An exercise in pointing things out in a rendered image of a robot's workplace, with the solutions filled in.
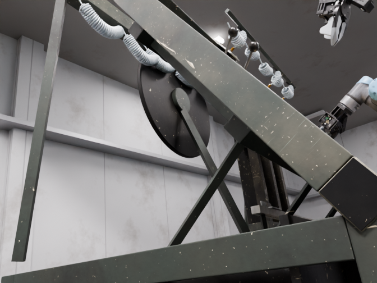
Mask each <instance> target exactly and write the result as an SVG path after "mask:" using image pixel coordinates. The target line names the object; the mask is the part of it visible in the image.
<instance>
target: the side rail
mask: <svg viewBox="0 0 377 283"><path fill-rule="evenodd" d="M114 2H115V3H116V4H118V5H119V6H120V7H121V8H122V9H123V10H124V11H125V12H126V13H127V14H128V15H129V16H130V17H131V18H132V19H133V20H135V21H136V22H137V23H138V24H139V25H140V26H141V27H142V28H143V29H144V30H145V31H146V32H147V33H148V34H149V35H150V36H151V37H152V38H154V39H155V40H156V41H157V42H158V43H159V44H160V45H161V46H162V47H163V48H164V49H165V50H166V51H167V52H168V53H169V54H171V55H172V56H173V57H174V58H175V59H176V60H177V61H178V62H179V63H180V64H181V65H182V66H183V67H184V68H185V69H186V70H187V71H189V72H190V73H191V74H192V75H193V76H194V77H195V78H196V79H197V80H198V81H199V82H201V83H202V84H203V86H205V87H206V88H207V89H208V90H209V91H210V92H211V93H212V94H213V95H214V96H215V97H217V98H218V99H219V100H220V101H221V102H222V103H223V104H224V105H225V106H226V107H227V108H228V109H229V110H230V111H231V112H232V113H233V114H235V115H236V116H237V117H238V118H239V119H240V120H241V121H242V122H243V123H244V124H245V125H246V126H247V127H248V128H249V129H250V130H251V131H253V132H254V133H255V134H256V135H257V136H258V137H259V138H260V139H261V140H262V141H263V142H264V143H265V144H266V145H267V146H268V147H269V148H271V149H272V150H273V151H274V152H275V153H276V154H277V155H278V156H279V157H281V159H282V160H284V161H285V163H286V164H288V165H289V166H290V167H291V168H292V169H293V170H294V171H295V172H296V173H297V174H299V175H300V176H301V177H302V178H303V179H304V180H305V181H306V182H307V183H308V184H309V185H310V186H311V187H312V188H313V189H314V190H315V191H317V192H319V190H320V189H321V188H322V187H323V186H324V185H325V184H326V183H327V182H328V181H329V180H330V179H331V178H332V177H333V176H334V175H335V174H336V173H337V172H338V171H339V170H340V169H341V168H342V167H343V166H344V165H345V164H346V163H347V162H348V161H349V160H350V159H351V158H352V157H354V156H353V154H352V153H350V152H349V151H348V150H346V149H345V148H344V147H342V146H341V145H340V144H339V143H337V142H336V141H335V140H334V139H332V138H331V137H330V136H329V135H328V134H326V133H325V132H323V130H321V129H320V128H318V127H317V126H316V125H315V124H313V123H312V122H311V121H310V120H309V119H307V118H306V117H305V116H304V115H302V114H301V113H299V111H297V110H296V109H294V108H293V107H292V106H291V105H290V104H288V103H287V102H286V101H285V100H283V99H282V98H281V97H280V96H278V95H277V94H275V92H273V91H272V90H271V89H269V88H268V87H267V86H266V85H264V84H263V83H262V82H261V81H259V80H258V79H257V78H256V77H254V76H253V75H252V74H250V73H249V72H248V71H247V70H245V69H244V68H243V67H242V66H240V65H239V64H238V63H237V62H235V61H234V60H233V59H231V58H230V57H229V56H228V55H226V54H225V53H224V52H223V51H221V50H220V49H219V48H218V47H216V46H215V45H214V44H213V43H211V42H210V41H209V40H207V38H205V37H204V36H202V35H201V34H200V33H199V32H197V31H196V30H195V29H194V28H192V27H191V26H190V25H189V24H187V23H186V22H185V21H183V20H182V19H181V18H180V17H178V16H177V15H176V14H175V13H173V12H172V11H171V10H170V9H169V8H167V7H166V6H165V5H163V4H162V3H161V2H159V1H158V0H114Z"/></svg>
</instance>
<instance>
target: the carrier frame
mask: <svg viewBox="0 0 377 283"><path fill-rule="evenodd" d="M279 220H280V224H281V226H279V227H273V228H269V229H263V230H257V231H251V232H245V233H241V234H235V235H229V236H223V237H219V238H213V239H207V240H201V241H195V242H191V243H185V244H179V245H173V246H169V247H164V248H158V249H151V250H145V251H142V252H136V253H130V254H124V255H118V256H114V257H108V258H102V259H96V260H92V261H86V262H80V263H74V264H68V265H64V266H58V267H52V268H46V269H42V270H36V271H30V272H24V273H18V274H15V275H8V276H3V277H2V278H1V283H377V219H376V220H375V221H374V222H373V223H372V224H371V225H369V226H368V227H367V228H366V229H365V230H364V231H363V232H361V231H359V230H358V229H357V228H356V227H355V226H354V225H353V224H351V223H350V222H349V220H348V219H346V218H344V217H343V216H342V215H340V216H334V217H328V218H322V219H319V220H313V221H312V220H308V219H305V218H301V217H297V216H293V215H290V214H283V215H280V216H279Z"/></svg>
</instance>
